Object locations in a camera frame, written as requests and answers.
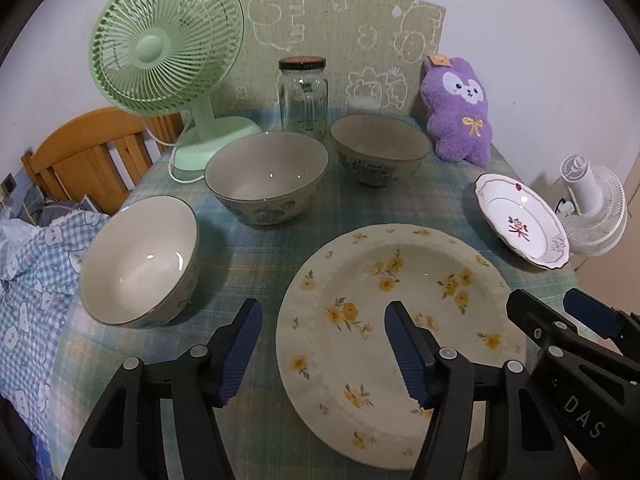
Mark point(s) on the glass jar with lid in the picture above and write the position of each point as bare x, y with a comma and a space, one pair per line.
302, 95

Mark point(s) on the wooden bed headboard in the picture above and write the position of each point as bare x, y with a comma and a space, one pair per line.
75, 155

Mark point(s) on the cream bowl with blue print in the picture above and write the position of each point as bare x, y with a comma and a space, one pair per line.
380, 140

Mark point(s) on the purple plush rabbit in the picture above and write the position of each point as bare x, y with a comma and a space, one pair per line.
460, 120

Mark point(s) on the cream ceramic bowl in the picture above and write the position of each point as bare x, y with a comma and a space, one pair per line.
265, 170
135, 260

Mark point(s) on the grey striped cloth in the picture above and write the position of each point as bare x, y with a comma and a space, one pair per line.
35, 205

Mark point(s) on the dark cloth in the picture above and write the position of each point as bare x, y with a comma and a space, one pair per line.
15, 435

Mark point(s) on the white clip fan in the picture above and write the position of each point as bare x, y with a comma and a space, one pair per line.
595, 210

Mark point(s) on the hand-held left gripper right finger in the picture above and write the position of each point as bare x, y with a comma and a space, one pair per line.
405, 350

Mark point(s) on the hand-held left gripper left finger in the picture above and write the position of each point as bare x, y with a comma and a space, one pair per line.
235, 350

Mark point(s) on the blue checked bear blanket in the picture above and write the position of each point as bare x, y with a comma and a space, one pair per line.
35, 285

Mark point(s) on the green printed board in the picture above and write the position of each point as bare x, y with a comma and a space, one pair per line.
350, 25

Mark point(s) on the wall outlet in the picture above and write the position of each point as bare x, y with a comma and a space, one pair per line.
8, 185

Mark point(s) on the yellow floral plate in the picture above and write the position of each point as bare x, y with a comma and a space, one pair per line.
330, 360

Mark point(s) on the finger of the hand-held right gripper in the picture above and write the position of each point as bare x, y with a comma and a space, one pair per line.
595, 312
535, 317

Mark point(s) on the green desk fan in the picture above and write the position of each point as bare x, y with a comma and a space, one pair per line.
150, 45

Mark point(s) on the white red-rimmed plate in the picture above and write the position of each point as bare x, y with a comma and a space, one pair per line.
515, 210

